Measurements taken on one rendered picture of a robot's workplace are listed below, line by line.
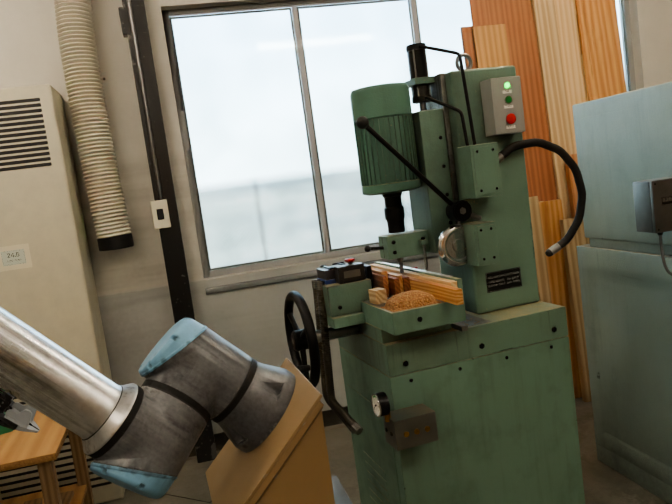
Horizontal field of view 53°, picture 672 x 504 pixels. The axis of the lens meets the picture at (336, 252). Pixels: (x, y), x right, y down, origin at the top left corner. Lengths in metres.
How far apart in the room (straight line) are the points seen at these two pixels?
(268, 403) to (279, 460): 0.13
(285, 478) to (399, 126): 1.07
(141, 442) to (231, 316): 2.09
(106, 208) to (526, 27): 2.24
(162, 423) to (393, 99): 1.11
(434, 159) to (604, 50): 2.03
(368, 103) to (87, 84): 1.55
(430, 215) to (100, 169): 1.63
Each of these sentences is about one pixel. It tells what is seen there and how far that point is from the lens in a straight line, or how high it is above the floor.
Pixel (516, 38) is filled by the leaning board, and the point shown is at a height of 1.83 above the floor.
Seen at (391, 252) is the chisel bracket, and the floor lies 1.02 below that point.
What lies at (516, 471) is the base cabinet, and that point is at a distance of 2.13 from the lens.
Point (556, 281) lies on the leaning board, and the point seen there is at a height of 0.61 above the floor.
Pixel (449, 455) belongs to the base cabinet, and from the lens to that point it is 2.00.
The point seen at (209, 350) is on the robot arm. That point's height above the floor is 0.96.
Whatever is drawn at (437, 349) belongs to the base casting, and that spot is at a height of 0.76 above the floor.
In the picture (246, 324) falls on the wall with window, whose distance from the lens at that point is 3.37.
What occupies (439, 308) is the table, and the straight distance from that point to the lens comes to 1.80.
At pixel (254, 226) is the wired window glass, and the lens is 3.39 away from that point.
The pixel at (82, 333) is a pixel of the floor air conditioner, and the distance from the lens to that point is 3.08.
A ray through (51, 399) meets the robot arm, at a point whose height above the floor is 0.95.
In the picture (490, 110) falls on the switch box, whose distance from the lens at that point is 2.03.
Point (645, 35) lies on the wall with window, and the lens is 4.23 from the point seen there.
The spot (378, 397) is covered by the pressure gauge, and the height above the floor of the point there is 0.69.
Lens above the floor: 1.26
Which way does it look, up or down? 6 degrees down
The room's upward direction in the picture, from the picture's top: 8 degrees counter-clockwise
